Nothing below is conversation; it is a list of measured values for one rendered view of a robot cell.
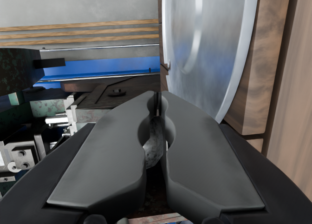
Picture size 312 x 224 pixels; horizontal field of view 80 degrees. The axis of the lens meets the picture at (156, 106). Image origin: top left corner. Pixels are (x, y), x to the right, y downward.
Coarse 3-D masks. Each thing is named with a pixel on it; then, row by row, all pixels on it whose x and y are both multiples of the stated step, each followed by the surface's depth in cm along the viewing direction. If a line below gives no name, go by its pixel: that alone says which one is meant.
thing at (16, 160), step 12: (24, 132) 92; (12, 144) 83; (24, 144) 84; (0, 156) 84; (12, 156) 85; (24, 156) 82; (36, 156) 86; (0, 168) 86; (12, 168) 84; (24, 168) 83
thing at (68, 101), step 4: (76, 92) 91; (68, 96) 86; (72, 96) 86; (76, 96) 90; (64, 100) 87; (68, 100) 86; (72, 100) 86; (64, 104) 87; (68, 104) 86; (56, 112) 90; (60, 112) 90; (64, 112) 89; (68, 124) 90
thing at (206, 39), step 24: (168, 0) 32; (192, 0) 18; (216, 0) 14; (240, 0) 11; (168, 24) 34; (192, 24) 19; (216, 24) 15; (240, 24) 12; (168, 48) 35; (192, 48) 20; (216, 48) 15; (240, 48) 11; (192, 72) 22; (216, 72) 15; (240, 72) 12; (192, 96) 23; (216, 96) 16; (216, 120) 15
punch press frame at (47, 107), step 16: (32, 96) 115; (48, 96) 113; (64, 96) 111; (0, 112) 86; (16, 112) 94; (32, 112) 105; (48, 112) 106; (0, 128) 85; (80, 128) 69; (0, 192) 84
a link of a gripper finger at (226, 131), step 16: (224, 128) 8; (240, 144) 7; (240, 160) 7; (256, 160) 7; (256, 176) 6; (272, 176) 6; (272, 192) 6; (288, 192) 6; (272, 208) 5; (288, 208) 5; (304, 208) 5
